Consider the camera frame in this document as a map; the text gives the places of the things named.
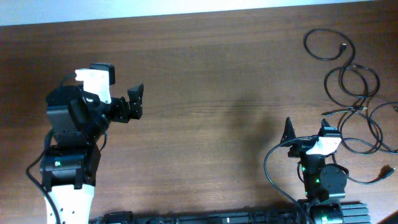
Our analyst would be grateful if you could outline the black cable thin plugs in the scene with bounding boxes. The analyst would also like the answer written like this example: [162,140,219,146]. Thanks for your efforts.
[338,64,397,156]

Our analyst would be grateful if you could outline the black cable bundle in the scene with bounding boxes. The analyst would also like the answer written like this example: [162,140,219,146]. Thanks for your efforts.
[303,28,371,118]

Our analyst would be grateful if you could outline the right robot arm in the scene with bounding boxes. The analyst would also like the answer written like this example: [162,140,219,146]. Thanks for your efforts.
[280,118,349,223]

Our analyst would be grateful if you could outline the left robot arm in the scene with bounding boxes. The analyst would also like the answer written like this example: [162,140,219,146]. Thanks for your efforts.
[40,63,144,223]

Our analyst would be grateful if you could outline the right camera black cable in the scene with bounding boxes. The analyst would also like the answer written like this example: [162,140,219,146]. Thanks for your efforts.
[263,136,321,224]

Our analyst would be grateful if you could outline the camera black cable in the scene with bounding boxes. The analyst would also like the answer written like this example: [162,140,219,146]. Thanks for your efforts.
[24,73,77,224]
[263,136,321,224]

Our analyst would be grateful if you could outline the left camera black cable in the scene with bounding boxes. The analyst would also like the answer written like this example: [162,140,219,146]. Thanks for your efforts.
[24,73,77,224]

